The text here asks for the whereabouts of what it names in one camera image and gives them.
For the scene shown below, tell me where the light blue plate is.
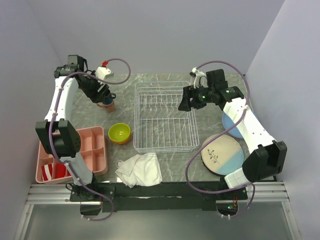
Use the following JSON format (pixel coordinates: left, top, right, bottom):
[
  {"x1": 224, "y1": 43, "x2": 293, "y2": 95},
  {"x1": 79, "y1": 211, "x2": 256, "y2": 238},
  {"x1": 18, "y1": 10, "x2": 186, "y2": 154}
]
[{"x1": 222, "y1": 113, "x2": 243, "y2": 139}]

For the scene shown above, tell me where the beige blue leaf plate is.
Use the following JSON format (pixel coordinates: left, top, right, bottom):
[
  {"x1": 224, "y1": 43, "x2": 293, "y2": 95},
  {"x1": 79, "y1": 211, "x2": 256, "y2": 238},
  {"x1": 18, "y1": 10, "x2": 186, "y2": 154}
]
[{"x1": 201, "y1": 135, "x2": 244, "y2": 176}]

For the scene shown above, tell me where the pink printed ceramic mug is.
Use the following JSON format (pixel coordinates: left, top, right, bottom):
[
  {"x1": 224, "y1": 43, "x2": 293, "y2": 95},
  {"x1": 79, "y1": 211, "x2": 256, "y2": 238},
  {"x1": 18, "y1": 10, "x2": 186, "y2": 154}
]
[{"x1": 96, "y1": 100, "x2": 116, "y2": 113}]

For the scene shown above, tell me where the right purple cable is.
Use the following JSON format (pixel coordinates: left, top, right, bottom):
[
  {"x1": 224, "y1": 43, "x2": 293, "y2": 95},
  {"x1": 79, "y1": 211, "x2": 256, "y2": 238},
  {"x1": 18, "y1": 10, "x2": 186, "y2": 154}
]
[{"x1": 185, "y1": 60, "x2": 256, "y2": 219}]

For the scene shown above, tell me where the white cloth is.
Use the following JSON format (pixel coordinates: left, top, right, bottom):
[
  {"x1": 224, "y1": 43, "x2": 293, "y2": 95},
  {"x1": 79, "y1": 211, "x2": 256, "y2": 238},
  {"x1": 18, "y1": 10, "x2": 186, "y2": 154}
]
[{"x1": 115, "y1": 152, "x2": 163, "y2": 188}]

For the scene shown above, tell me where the aluminium rail frame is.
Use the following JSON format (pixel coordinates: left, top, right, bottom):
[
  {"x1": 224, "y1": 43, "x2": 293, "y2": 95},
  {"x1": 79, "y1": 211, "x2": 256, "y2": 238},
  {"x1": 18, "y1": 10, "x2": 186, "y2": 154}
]
[{"x1": 14, "y1": 180, "x2": 302, "y2": 240}]

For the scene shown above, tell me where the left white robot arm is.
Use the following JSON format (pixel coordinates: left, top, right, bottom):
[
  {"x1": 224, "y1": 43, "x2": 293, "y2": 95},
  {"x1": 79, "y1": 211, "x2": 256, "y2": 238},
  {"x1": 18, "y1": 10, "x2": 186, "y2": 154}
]
[{"x1": 35, "y1": 54, "x2": 113, "y2": 201}]

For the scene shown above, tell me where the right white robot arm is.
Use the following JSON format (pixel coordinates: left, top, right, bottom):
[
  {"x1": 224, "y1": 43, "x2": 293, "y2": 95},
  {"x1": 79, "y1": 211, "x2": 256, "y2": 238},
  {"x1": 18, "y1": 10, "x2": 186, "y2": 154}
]
[{"x1": 178, "y1": 67, "x2": 288, "y2": 199}]

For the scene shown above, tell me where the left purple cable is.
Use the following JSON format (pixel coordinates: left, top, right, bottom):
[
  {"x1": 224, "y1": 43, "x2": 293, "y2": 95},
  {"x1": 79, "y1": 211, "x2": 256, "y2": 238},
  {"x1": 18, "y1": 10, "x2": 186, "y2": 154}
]
[{"x1": 48, "y1": 58, "x2": 131, "y2": 222}]

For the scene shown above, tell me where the black base beam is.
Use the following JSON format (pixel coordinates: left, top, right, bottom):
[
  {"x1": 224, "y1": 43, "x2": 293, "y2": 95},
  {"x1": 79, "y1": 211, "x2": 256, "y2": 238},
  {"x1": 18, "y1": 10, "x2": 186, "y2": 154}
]
[{"x1": 69, "y1": 174, "x2": 278, "y2": 216}]

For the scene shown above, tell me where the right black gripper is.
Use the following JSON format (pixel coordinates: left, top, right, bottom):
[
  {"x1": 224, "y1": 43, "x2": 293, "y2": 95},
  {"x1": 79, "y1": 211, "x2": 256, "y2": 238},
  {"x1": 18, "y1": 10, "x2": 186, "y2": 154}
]
[{"x1": 177, "y1": 84, "x2": 215, "y2": 112}]

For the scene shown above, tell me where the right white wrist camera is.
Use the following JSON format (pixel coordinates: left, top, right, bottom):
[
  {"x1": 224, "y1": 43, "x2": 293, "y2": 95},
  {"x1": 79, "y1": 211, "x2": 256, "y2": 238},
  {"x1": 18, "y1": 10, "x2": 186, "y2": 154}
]
[{"x1": 189, "y1": 67, "x2": 207, "y2": 89}]

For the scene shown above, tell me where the pink compartment tray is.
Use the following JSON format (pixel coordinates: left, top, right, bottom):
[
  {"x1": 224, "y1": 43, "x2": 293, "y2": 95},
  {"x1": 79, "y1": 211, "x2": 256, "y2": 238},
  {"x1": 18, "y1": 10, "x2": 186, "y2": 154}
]
[{"x1": 35, "y1": 126, "x2": 108, "y2": 184}]

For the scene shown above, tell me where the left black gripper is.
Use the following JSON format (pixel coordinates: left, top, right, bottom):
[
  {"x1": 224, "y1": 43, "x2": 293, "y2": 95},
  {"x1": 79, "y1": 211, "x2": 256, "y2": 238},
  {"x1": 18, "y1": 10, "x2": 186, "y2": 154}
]
[{"x1": 78, "y1": 70, "x2": 109, "y2": 103}]

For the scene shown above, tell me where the yellow-green bowl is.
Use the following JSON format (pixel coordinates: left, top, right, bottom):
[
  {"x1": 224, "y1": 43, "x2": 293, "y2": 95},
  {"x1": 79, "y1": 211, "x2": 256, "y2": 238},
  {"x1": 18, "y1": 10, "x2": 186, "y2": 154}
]
[{"x1": 108, "y1": 123, "x2": 131, "y2": 136}]

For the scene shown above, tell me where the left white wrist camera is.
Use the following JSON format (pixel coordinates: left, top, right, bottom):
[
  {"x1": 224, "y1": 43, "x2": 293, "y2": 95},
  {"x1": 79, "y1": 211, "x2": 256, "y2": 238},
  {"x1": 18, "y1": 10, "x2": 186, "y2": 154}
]
[{"x1": 95, "y1": 66, "x2": 114, "y2": 81}]

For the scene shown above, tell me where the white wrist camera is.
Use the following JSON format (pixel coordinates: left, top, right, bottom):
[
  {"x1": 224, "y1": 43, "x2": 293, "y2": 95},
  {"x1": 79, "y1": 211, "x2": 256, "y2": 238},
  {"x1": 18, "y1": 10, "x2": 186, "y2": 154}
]
[
  {"x1": 95, "y1": 66, "x2": 114, "y2": 81},
  {"x1": 189, "y1": 67, "x2": 207, "y2": 89}
]

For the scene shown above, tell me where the purple cable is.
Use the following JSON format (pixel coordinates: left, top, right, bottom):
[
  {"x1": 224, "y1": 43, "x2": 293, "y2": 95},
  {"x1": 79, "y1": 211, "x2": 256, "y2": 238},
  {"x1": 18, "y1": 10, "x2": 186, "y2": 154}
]
[
  {"x1": 48, "y1": 58, "x2": 131, "y2": 222},
  {"x1": 185, "y1": 60, "x2": 256, "y2": 219}
]

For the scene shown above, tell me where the dark blue ceramic mug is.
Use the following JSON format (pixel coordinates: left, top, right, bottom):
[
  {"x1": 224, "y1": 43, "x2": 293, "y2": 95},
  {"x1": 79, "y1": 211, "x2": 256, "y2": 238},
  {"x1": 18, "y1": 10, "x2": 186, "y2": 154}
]
[{"x1": 101, "y1": 93, "x2": 117, "y2": 106}]

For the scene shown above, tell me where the red item in tray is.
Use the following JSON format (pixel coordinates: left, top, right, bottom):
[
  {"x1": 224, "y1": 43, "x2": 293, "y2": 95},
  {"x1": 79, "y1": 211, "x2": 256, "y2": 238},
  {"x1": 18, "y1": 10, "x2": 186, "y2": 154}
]
[{"x1": 55, "y1": 163, "x2": 71, "y2": 179}]

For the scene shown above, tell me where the white wire dish rack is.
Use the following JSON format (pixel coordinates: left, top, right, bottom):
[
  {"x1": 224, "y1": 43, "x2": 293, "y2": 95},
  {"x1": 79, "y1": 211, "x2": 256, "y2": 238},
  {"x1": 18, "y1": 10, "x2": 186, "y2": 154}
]
[{"x1": 133, "y1": 81, "x2": 200, "y2": 153}]

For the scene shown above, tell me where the red white striped item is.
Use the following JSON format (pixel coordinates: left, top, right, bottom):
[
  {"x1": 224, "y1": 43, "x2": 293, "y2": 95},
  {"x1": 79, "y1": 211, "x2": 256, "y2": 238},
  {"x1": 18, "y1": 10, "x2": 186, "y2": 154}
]
[{"x1": 41, "y1": 163, "x2": 54, "y2": 182}]

